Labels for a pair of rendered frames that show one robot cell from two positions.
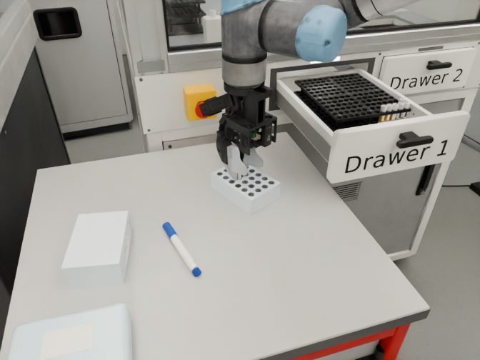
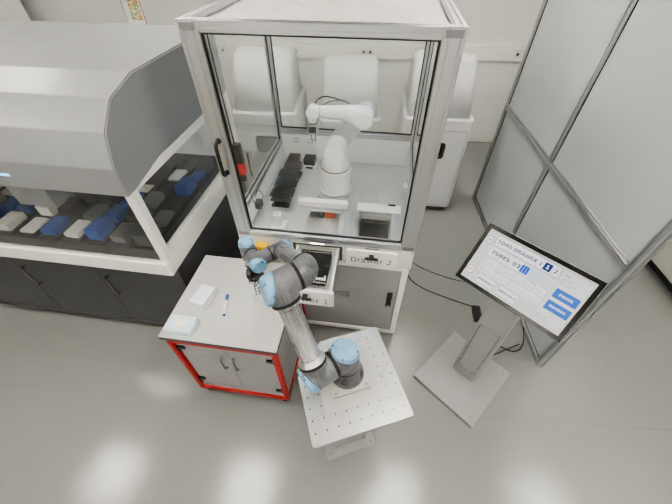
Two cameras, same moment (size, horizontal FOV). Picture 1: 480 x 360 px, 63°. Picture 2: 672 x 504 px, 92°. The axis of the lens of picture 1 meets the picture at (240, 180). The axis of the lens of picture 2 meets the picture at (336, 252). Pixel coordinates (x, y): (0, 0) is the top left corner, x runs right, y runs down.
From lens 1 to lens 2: 132 cm
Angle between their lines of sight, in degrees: 21
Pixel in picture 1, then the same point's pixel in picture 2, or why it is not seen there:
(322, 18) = (252, 263)
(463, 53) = (389, 255)
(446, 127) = (323, 296)
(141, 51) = (240, 227)
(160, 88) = not seen: hidden behind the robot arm
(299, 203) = not seen: hidden behind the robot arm
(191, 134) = not seen: hidden behind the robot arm
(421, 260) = (399, 337)
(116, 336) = (190, 325)
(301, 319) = (239, 340)
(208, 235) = (237, 303)
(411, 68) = (360, 255)
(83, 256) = (195, 299)
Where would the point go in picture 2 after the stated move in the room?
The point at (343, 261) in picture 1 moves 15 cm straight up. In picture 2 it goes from (267, 328) to (262, 312)
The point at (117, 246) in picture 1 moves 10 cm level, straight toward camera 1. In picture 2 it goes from (204, 299) to (198, 315)
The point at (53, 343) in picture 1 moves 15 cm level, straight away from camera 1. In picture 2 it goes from (176, 321) to (178, 298)
